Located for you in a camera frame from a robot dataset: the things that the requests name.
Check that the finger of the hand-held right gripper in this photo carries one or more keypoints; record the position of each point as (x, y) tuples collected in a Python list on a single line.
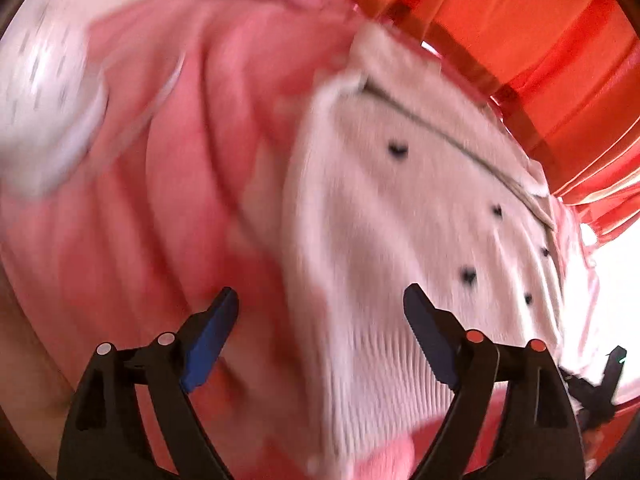
[(597, 385)]

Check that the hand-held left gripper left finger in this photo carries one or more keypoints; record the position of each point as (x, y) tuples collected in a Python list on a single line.
[(207, 338)]

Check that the white patterned cloth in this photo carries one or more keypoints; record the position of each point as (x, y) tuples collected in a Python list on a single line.
[(42, 110)]

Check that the cream knit dotted sweater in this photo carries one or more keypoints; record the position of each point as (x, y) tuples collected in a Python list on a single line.
[(410, 240)]

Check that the orange curtain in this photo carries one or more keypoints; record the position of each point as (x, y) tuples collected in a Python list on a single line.
[(520, 50)]

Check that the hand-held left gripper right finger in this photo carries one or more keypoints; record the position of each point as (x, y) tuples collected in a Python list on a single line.
[(434, 332)]

